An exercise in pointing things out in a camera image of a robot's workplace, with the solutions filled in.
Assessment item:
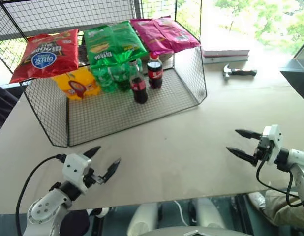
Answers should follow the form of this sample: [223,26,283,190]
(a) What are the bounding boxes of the black handled claw hammer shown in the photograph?
[222,63,258,81]

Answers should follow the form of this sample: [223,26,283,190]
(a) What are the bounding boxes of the dark grey box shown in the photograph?
[279,36,304,106]

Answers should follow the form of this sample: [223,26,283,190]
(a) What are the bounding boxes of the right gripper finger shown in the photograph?
[226,147,259,168]
[235,129,263,141]

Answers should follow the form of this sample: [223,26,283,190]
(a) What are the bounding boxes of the dark rounded shape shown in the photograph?
[60,208,90,236]

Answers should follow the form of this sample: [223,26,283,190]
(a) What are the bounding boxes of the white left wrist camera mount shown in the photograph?
[62,153,92,195]

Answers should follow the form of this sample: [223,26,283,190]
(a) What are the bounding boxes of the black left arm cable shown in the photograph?
[15,153,68,236]

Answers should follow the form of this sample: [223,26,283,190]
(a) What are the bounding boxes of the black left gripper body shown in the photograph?
[82,168,105,190]

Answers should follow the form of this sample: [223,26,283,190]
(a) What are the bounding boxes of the white rounded shape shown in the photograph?
[195,196,226,229]
[127,203,160,236]

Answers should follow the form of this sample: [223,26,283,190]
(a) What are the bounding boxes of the yellow snack bag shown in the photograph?
[50,66,101,101]

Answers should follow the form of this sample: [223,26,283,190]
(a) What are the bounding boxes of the black wire mesh fence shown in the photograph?
[0,0,202,74]

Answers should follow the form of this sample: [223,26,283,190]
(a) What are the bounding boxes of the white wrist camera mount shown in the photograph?
[261,124,283,165]
[62,153,92,195]

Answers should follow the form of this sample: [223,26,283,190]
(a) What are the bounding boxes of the green chip bag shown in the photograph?
[83,20,149,69]

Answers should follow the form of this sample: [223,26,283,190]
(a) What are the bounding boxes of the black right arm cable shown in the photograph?
[256,159,304,207]

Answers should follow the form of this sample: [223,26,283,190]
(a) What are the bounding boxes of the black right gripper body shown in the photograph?
[253,136,275,162]

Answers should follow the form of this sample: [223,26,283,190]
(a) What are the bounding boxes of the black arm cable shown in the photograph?
[256,159,304,207]
[15,153,68,236]

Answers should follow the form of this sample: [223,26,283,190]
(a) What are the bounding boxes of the stacked books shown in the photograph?
[200,48,251,65]

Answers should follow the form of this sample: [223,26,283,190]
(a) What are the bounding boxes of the cola bottle back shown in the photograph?
[146,52,164,89]

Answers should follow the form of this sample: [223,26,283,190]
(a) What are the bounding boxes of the green plastic soda bottle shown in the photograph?
[110,62,133,93]
[91,65,118,93]

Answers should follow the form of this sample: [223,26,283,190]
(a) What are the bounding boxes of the beige trouser leg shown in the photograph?
[261,189,304,228]

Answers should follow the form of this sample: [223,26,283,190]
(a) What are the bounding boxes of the red chip bag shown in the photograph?
[9,28,80,84]

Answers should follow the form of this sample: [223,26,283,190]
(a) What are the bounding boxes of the black wire mesh rack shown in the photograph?
[19,18,208,148]

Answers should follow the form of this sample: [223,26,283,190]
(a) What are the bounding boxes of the grey rounded robot body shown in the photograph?
[132,226,248,236]

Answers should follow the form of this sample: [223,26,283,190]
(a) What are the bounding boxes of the cola bottle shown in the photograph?
[129,60,149,104]
[146,52,164,89]

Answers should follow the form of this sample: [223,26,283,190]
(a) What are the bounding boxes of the magenta chip bag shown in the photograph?
[129,16,201,56]

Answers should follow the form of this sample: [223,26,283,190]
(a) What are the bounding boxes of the thin white cable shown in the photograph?
[173,200,189,227]

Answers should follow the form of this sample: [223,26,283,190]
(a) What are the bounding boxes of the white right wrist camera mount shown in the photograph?
[261,124,283,165]

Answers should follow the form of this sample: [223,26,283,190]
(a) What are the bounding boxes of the white shoe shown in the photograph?
[247,191,267,209]

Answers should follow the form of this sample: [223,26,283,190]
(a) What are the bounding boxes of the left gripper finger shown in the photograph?
[83,146,102,158]
[102,158,122,183]

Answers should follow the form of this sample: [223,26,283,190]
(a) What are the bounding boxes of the cola bottle front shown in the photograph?
[129,60,149,104]

